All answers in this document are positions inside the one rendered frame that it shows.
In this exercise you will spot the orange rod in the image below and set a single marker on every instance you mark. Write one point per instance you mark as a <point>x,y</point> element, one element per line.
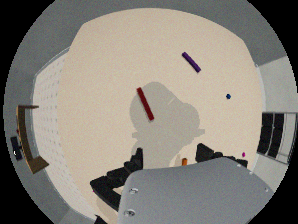
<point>184,161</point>

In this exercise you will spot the purple rod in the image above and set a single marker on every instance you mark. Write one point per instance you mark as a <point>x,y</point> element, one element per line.
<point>191,62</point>

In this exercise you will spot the dark red rod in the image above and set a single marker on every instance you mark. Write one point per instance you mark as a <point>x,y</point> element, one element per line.
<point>145,103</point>

